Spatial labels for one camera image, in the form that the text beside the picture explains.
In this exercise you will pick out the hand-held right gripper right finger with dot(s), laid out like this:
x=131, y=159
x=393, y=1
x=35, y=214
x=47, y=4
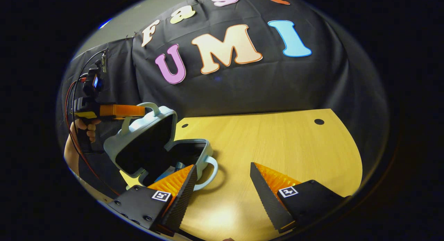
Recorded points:
x=269, y=206

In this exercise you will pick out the black backdrop cloth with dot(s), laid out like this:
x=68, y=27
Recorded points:
x=260, y=84

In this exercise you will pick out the light blue suitcase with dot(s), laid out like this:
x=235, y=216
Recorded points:
x=161, y=113

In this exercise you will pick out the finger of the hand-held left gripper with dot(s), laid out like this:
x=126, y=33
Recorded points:
x=121, y=110

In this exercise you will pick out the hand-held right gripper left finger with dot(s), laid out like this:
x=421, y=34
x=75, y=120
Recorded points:
x=180, y=206

